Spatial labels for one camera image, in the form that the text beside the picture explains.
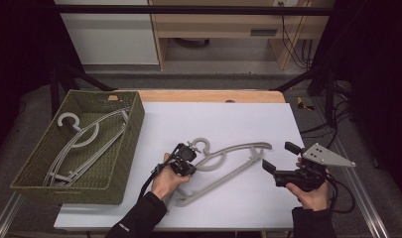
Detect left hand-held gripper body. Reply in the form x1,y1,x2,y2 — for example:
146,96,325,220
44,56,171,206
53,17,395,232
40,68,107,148
170,155,199,178

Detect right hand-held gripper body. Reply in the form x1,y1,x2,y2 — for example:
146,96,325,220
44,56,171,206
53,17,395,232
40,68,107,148
273,142,357,193

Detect green woven basket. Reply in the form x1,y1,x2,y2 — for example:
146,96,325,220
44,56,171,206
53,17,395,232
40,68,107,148
10,89,146,206

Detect person's left hand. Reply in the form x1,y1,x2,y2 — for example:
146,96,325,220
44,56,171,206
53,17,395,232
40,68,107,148
151,152,192,201

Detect person's right hand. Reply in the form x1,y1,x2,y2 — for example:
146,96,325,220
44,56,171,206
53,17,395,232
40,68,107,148
285,158,331,212

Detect white board sheet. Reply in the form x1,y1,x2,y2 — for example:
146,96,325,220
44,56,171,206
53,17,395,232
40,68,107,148
54,101,309,231

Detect yellow black small object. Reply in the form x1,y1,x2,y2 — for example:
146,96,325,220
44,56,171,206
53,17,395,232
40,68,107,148
296,96,316,112

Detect wooden table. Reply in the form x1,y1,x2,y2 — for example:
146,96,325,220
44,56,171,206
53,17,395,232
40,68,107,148
115,89,286,104

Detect black metal stand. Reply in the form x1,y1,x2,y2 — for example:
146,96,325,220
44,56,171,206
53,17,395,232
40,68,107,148
273,60,337,128
50,62,117,117

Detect black curtain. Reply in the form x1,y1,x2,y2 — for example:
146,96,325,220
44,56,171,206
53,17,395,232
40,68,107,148
0,0,85,160
312,0,402,202

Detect light wooden desk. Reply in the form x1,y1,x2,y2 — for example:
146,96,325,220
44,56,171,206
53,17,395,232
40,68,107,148
148,0,335,71

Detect white cabinet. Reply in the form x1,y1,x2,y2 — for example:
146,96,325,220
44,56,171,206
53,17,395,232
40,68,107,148
55,0,160,65

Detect black horizontal bar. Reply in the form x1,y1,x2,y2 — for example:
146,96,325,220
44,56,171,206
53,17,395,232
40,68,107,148
54,4,336,16

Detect black floor cables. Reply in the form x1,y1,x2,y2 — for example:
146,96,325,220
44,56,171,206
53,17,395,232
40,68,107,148
300,80,355,147

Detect right hand-held gripper cable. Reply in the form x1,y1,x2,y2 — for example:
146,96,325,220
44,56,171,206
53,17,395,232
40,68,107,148
327,174,357,214

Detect aluminium rail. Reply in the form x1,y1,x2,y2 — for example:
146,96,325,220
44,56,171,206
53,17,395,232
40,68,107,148
0,192,25,238
312,98,391,238

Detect black hanging cables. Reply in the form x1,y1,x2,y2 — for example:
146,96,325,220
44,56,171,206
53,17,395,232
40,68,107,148
277,1,315,69

